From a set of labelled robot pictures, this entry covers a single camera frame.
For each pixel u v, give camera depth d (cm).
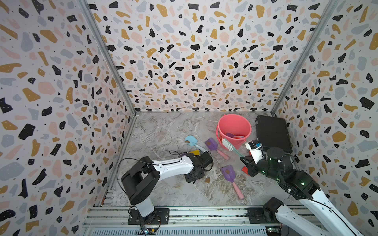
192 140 104
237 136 91
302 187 45
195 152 98
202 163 69
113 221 74
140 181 45
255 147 58
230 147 72
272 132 110
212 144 102
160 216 73
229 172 90
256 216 73
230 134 105
